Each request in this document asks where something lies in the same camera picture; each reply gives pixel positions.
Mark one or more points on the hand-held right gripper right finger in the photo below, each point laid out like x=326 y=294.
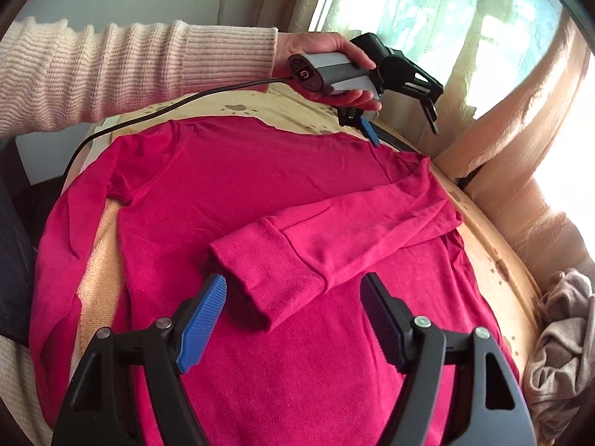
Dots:
x=383 y=320

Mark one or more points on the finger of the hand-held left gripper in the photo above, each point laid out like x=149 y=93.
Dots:
x=371 y=132
x=432 y=118

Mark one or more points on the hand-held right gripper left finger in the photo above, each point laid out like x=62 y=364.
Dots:
x=204 y=320

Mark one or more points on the red sweater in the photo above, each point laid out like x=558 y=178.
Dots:
x=279 y=186

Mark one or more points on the person's left forearm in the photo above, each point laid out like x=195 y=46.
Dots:
x=116 y=69

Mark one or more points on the person's left hand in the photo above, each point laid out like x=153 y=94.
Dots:
x=316 y=42

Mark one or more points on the beige lace curtain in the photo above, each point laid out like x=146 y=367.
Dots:
x=297 y=0

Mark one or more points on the thick peach curtain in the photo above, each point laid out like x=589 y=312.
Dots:
x=511 y=158

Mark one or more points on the tan paw print blanket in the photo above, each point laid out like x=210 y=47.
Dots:
x=488 y=251

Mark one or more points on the crumpled beige cloth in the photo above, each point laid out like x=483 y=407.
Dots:
x=558 y=357

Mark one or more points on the person's cream knit sweater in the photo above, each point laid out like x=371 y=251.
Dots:
x=18 y=381

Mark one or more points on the dark cloth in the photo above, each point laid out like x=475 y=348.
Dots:
x=16 y=265

